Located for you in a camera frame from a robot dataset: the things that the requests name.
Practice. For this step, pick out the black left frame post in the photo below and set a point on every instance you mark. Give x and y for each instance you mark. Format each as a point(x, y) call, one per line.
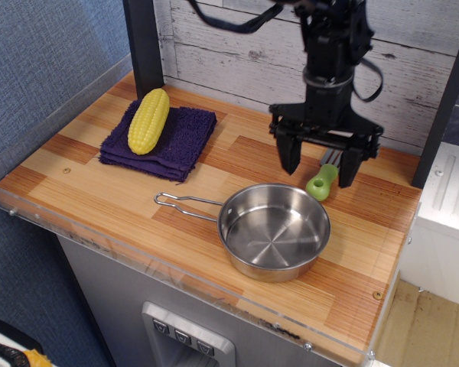
point(144, 46)

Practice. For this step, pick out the clear acrylic guard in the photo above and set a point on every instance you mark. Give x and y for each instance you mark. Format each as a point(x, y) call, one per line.
point(334, 304)

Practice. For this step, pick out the stainless steel pan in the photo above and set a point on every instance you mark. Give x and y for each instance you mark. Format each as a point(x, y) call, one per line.
point(272, 232)

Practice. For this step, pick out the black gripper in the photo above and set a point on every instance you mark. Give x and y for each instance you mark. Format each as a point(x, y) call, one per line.
point(325, 118)

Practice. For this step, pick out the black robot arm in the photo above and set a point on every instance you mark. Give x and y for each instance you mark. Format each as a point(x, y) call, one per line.
point(336, 39)

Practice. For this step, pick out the white ribbed side panel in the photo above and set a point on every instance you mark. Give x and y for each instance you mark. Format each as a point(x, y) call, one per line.
point(440, 196)

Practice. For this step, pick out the grey toy fridge cabinet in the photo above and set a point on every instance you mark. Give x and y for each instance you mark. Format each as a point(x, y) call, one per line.
point(116, 293)

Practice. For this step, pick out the yellow object bottom left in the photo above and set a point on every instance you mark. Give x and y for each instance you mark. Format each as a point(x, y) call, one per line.
point(36, 359)

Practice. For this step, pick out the green handled grey spatula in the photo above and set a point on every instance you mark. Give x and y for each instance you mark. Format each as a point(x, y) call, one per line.
point(319, 186)

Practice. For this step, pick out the dark blue folded towel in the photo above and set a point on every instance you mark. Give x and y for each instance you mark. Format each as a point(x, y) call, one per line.
point(182, 141)

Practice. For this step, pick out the black right frame post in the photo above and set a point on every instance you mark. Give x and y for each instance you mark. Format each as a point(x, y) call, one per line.
point(439, 125)

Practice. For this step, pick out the black frame post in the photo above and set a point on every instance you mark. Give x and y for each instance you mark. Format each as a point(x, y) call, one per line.
point(439, 125)
point(144, 46)

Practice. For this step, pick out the silver dispenser panel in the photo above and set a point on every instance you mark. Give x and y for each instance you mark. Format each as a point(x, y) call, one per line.
point(178, 341)

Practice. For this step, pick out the yellow plastic corn cob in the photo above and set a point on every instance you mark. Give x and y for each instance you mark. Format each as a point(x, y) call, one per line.
point(148, 122)

